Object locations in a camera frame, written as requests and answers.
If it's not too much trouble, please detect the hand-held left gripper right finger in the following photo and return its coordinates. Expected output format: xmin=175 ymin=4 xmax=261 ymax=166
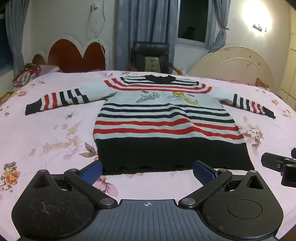
xmin=179 ymin=160 xmax=266 ymax=209

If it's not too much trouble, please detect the pink floral bed sheet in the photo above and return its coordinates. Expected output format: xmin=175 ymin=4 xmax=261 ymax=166
xmin=0 ymin=70 xmax=296 ymax=241

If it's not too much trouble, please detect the red heart-shaped headboard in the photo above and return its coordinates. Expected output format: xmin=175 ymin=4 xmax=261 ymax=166
xmin=31 ymin=35 xmax=110 ymax=73

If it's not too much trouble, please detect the tied grey curtain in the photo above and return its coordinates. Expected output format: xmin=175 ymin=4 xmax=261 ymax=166
xmin=209 ymin=0 xmax=232 ymax=52

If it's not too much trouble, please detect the striped pink pillow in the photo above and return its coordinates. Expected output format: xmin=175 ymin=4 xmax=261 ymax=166
xmin=13 ymin=63 xmax=63 ymax=87

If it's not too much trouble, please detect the striped cartoon sweater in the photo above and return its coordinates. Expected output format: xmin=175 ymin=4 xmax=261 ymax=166
xmin=25 ymin=75 xmax=277 ymax=175

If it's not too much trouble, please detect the dark window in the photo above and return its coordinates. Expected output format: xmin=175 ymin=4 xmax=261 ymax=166
xmin=177 ymin=0 xmax=213 ymax=47

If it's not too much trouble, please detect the pink crumpled cloth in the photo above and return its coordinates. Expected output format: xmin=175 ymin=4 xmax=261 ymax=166
xmin=217 ymin=77 xmax=255 ymax=87

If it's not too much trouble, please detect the white hanging cable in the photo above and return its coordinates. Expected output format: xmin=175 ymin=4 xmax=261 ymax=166
xmin=87 ymin=2 xmax=107 ymax=58

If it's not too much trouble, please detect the orange patterned cloth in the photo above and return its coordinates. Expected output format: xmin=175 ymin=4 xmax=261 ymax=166
xmin=255 ymin=77 xmax=270 ymax=90

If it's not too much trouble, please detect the cream round headboard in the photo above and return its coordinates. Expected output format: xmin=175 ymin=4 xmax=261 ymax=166
xmin=187 ymin=45 xmax=281 ymax=91

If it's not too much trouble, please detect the black leather office chair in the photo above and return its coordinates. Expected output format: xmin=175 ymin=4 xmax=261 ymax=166
xmin=129 ymin=41 xmax=183 ymax=76

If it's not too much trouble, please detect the wide grey curtain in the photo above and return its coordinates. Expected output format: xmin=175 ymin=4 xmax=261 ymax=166
xmin=117 ymin=0 xmax=177 ymax=70

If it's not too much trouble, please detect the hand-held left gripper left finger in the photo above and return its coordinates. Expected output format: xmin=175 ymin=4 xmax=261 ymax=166
xmin=30 ymin=160 xmax=118 ymax=208

